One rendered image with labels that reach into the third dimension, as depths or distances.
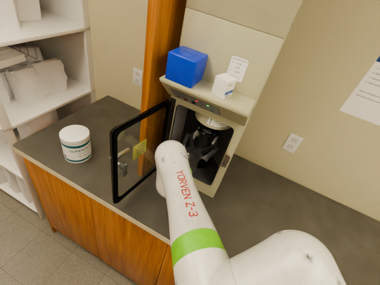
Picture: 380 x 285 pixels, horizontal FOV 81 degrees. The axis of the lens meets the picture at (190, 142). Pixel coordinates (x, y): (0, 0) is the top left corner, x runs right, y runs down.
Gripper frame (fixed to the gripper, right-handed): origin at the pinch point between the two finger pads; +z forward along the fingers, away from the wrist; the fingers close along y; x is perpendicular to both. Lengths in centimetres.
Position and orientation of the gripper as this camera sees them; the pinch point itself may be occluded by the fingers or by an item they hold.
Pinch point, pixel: (206, 136)
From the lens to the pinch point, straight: 107.6
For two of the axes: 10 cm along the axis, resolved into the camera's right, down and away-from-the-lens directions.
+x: -2.0, 7.5, 6.3
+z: 4.3, -5.2, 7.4
